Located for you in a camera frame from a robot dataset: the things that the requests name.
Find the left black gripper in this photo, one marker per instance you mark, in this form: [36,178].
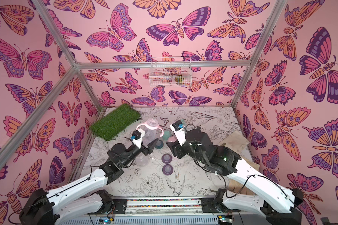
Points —
[149,149]

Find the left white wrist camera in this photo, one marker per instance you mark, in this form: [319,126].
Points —
[136,138]

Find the dark teal nipple collar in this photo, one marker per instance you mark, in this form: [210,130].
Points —
[159,144]

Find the purple nipple collar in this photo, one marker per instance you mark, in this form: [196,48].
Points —
[166,158]
[167,170]

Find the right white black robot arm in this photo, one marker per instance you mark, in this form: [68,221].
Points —
[277,204]

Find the white wire basket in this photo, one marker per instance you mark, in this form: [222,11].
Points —
[164,69]

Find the teal bottle cap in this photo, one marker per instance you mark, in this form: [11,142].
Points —
[166,136]

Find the beige work glove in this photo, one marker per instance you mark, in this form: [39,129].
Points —
[236,142]

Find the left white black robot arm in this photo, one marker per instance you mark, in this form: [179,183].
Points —
[85,195]

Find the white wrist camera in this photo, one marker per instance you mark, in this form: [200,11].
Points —
[180,131]
[136,138]

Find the pink bottle cap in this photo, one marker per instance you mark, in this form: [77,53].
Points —
[172,139]

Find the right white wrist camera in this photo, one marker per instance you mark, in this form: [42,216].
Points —
[180,131]

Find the green object in basket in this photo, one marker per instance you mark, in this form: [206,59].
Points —
[180,80]

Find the green artificial grass mat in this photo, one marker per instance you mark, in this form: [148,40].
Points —
[115,122]

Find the clear baby bottle body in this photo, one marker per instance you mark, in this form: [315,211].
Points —
[150,128]

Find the tan wooden board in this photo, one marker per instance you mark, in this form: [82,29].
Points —
[235,186]

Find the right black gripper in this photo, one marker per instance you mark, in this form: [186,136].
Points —
[175,149]

